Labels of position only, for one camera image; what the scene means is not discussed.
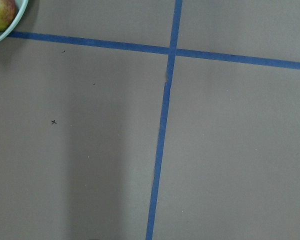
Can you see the red yellow apple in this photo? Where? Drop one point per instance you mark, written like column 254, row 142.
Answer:
column 7, row 13

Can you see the light green plate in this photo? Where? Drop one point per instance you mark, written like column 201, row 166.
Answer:
column 21, row 6

